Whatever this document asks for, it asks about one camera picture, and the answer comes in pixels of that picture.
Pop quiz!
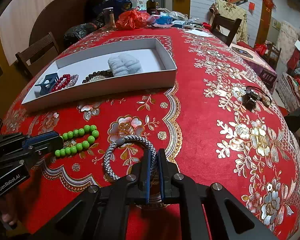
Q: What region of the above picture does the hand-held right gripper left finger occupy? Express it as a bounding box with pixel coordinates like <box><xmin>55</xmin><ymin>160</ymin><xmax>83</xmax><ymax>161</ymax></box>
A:
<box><xmin>22</xmin><ymin>148</ymin><xmax>152</xmax><ymax>240</ymax></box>

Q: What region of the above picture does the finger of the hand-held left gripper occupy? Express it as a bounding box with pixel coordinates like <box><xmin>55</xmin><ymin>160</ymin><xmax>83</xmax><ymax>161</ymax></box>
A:
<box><xmin>22</xmin><ymin>131</ymin><xmax>62</xmax><ymax>148</ymax></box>
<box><xmin>29</xmin><ymin>141</ymin><xmax>64</xmax><ymax>161</ymax></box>

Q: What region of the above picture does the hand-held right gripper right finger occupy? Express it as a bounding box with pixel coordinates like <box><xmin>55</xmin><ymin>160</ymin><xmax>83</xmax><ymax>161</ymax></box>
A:
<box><xmin>157</xmin><ymin>148</ymin><xmax>280</xmax><ymax>240</ymax></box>

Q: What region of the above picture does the green bead bracelet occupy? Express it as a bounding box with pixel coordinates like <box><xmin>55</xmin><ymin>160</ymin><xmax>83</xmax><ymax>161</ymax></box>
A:
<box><xmin>54</xmin><ymin>124</ymin><xmax>100</xmax><ymax>158</ymax></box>

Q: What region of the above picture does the grey braided hair tie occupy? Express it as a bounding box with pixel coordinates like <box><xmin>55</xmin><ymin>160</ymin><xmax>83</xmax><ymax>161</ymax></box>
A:
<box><xmin>103</xmin><ymin>134</ymin><xmax>158</xmax><ymax>182</ymax></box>

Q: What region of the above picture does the blue hair claw clip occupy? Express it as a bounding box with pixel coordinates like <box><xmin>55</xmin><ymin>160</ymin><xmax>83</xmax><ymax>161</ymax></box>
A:
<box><xmin>35</xmin><ymin>73</ymin><xmax>59</xmax><ymax>96</ymax></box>

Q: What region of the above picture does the red bead bracelet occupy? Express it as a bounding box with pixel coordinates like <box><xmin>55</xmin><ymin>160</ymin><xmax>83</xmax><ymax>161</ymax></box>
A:
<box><xmin>50</xmin><ymin>74</ymin><xmax>72</xmax><ymax>93</ymax></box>

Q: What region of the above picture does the white shallow cardboard box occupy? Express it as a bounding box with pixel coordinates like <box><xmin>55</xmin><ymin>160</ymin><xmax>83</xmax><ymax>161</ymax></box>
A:
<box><xmin>21</xmin><ymin>38</ymin><xmax>178</xmax><ymax>113</ymax></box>

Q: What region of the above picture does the dark wooden bead bracelet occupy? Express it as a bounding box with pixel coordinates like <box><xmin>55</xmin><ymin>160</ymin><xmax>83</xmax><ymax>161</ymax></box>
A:
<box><xmin>82</xmin><ymin>70</ymin><xmax>113</xmax><ymax>84</ymax></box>

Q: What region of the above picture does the light blue fluffy scrunchie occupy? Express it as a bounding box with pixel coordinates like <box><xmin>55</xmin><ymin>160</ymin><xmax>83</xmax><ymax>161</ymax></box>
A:
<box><xmin>107</xmin><ymin>52</ymin><xmax>143</xmax><ymax>77</ymax></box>

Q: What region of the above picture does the person's left hand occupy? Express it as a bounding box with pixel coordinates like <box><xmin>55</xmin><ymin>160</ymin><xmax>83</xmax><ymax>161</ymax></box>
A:
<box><xmin>0</xmin><ymin>210</ymin><xmax>18</xmax><ymax>231</ymax></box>

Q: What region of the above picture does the dark wooden slatted chair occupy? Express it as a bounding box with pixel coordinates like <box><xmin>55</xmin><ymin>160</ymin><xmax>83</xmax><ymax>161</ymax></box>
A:
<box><xmin>15</xmin><ymin>32</ymin><xmax>60</xmax><ymax>79</ymax></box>

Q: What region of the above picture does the small black plastic bag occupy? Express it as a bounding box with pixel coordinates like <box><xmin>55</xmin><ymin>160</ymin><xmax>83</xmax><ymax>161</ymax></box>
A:
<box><xmin>64</xmin><ymin>21</ymin><xmax>103</xmax><ymax>47</ymax></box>

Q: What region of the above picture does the black bow hair clip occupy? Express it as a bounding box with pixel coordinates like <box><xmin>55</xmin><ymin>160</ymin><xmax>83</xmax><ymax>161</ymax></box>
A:
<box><xmin>242</xmin><ymin>90</ymin><xmax>259</xmax><ymax>110</ymax></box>

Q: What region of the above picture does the round wooden table top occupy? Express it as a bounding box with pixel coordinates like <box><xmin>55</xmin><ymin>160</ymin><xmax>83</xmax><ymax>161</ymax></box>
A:
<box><xmin>29</xmin><ymin>0</ymin><xmax>90</xmax><ymax>53</ymax></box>

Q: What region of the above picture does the glass jar with metal lid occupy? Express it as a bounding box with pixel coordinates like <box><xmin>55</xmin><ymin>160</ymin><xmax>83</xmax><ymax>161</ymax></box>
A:
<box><xmin>102</xmin><ymin>7</ymin><xmax>116</xmax><ymax>28</ymax></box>

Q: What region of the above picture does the small table with purple cloth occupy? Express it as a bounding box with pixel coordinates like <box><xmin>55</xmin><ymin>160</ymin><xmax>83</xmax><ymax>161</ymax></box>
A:
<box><xmin>230</xmin><ymin>42</ymin><xmax>278</xmax><ymax>94</ymax></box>

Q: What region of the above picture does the white paper sheet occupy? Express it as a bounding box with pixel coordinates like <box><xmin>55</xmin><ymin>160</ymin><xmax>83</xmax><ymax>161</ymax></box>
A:
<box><xmin>186</xmin><ymin>29</ymin><xmax>210</xmax><ymax>37</ymax></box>

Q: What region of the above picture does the red plastic bag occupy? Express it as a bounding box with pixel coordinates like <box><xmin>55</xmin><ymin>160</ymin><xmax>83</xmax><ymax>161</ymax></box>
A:
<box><xmin>115</xmin><ymin>10</ymin><xmax>150</xmax><ymax>30</ymax></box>

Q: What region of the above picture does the blue tissue box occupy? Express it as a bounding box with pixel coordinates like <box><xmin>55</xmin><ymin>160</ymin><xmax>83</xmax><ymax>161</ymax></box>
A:
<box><xmin>155</xmin><ymin>15</ymin><xmax>173</xmax><ymax>27</ymax></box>

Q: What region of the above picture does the dark blue bag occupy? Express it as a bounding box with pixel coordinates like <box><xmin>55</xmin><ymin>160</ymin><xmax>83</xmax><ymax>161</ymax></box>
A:
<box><xmin>100</xmin><ymin>0</ymin><xmax>133</xmax><ymax>18</ymax></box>

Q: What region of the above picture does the dark wine bottle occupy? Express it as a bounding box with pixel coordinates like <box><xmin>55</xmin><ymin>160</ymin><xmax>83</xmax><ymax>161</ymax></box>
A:
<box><xmin>147</xmin><ymin>0</ymin><xmax>157</xmax><ymax>15</ymax></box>

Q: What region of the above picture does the floral draped cloth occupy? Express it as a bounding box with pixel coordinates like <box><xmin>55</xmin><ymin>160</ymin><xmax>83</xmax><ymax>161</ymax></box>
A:
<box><xmin>209</xmin><ymin>0</ymin><xmax>248</xmax><ymax>43</ymax></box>

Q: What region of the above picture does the black hair tie with ornament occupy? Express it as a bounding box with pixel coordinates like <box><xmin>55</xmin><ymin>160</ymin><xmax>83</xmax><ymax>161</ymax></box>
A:
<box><xmin>246</xmin><ymin>85</ymin><xmax>273</xmax><ymax>108</ymax></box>

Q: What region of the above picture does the red knot wall ornament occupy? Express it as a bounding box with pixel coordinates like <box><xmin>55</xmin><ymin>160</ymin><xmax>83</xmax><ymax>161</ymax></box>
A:
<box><xmin>260</xmin><ymin>0</ymin><xmax>275</xmax><ymax>10</ymax></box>

